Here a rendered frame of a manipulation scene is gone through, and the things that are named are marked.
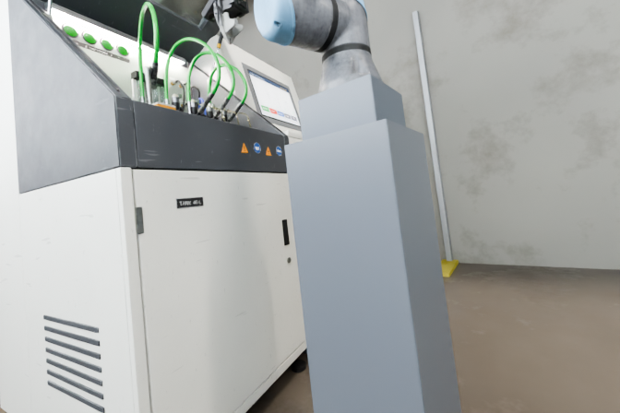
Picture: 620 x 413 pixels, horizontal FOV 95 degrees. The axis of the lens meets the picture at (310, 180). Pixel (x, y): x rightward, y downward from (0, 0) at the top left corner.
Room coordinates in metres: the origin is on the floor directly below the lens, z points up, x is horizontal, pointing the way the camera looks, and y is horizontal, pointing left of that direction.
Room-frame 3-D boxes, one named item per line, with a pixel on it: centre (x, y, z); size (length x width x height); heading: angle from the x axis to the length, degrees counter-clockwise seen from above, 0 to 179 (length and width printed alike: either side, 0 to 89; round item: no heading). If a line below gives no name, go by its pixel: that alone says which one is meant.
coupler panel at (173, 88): (1.38, 0.58, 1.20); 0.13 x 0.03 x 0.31; 151
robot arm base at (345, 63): (0.66, -0.12, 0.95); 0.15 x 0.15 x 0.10
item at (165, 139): (0.93, 0.26, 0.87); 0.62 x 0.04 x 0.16; 151
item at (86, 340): (1.05, 0.49, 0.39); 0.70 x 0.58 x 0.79; 151
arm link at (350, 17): (0.65, -0.11, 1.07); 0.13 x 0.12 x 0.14; 123
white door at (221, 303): (0.92, 0.24, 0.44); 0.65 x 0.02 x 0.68; 151
